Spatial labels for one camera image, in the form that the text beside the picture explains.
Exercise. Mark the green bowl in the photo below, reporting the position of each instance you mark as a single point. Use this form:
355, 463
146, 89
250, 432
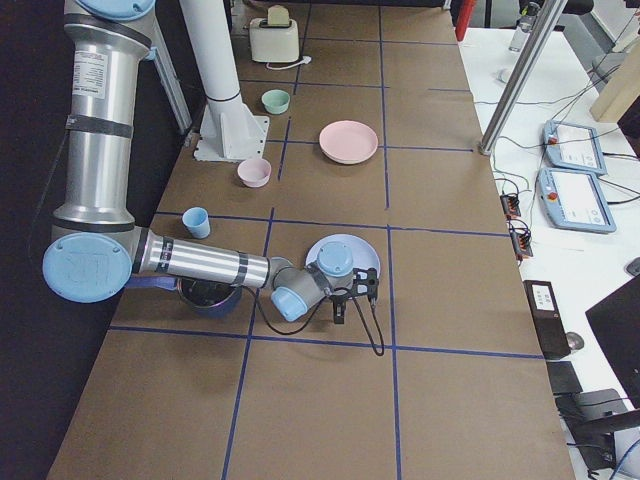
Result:
276, 101

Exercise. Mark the near teach pendant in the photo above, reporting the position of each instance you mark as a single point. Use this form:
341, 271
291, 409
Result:
573, 200

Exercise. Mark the dark blue saucepan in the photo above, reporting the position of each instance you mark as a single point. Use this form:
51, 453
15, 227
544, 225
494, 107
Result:
210, 299

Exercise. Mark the blue plate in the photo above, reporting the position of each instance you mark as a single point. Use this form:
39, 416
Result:
365, 252

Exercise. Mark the black box with label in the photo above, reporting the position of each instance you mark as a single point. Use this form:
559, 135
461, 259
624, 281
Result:
546, 318

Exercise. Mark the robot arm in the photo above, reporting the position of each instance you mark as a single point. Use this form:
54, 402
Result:
96, 245

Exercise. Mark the pink plate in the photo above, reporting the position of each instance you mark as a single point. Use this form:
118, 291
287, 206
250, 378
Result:
348, 142

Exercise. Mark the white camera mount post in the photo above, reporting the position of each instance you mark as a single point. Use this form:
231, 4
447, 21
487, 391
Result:
229, 131

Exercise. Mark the aluminium frame post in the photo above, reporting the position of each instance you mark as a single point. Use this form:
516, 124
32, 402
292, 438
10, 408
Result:
531, 51

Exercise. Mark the teach pendant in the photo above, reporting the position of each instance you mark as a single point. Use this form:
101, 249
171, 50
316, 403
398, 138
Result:
573, 146
573, 200

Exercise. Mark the pink bowl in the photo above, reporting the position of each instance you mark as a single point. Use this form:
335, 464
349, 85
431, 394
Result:
254, 173

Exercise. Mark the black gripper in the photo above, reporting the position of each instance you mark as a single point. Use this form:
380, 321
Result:
338, 301

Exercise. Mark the black monitor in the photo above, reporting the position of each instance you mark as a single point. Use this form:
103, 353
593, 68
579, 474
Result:
614, 322

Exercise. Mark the bread slice in toaster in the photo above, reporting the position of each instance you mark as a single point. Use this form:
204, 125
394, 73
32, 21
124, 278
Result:
278, 17

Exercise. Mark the clear water bottle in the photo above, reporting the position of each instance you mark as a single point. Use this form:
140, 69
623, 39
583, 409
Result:
524, 26

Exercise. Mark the light blue cup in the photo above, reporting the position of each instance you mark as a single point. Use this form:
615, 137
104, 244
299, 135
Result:
196, 221

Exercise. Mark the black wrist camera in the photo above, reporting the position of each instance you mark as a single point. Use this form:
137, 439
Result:
366, 283

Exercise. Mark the far teach pendant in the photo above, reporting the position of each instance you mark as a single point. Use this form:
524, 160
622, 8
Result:
573, 146

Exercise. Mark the cream toaster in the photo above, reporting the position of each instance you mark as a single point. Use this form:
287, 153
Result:
273, 44

